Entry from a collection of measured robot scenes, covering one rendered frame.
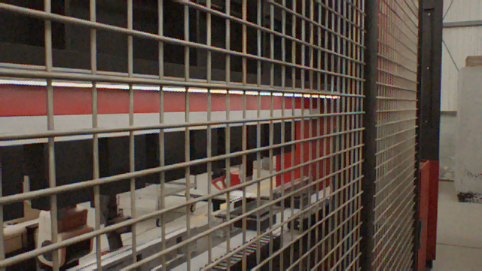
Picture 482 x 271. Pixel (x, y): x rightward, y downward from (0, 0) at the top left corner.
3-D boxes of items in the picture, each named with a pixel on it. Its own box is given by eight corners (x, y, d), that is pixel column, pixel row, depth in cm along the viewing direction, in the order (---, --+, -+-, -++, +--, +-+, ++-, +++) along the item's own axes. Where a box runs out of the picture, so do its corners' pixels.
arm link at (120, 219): (108, 205, 181) (96, 212, 173) (129, 200, 177) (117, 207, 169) (117, 231, 182) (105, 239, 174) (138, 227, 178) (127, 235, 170)
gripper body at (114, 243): (121, 253, 171) (117, 235, 172) (103, 256, 176) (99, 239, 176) (132, 248, 177) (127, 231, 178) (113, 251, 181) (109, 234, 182)
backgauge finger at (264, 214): (215, 214, 167) (215, 201, 166) (276, 223, 154) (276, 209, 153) (197, 221, 156) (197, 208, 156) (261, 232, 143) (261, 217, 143)
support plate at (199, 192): (205, 188, 215) (205, 186, 215) (251, 193, 202) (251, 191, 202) (184, 194, 200) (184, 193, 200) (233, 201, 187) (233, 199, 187)
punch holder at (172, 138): (166, 175, 151) (166, 129, 150) (186, 178, 147) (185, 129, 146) (137, 182, 138) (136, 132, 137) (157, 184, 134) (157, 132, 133)
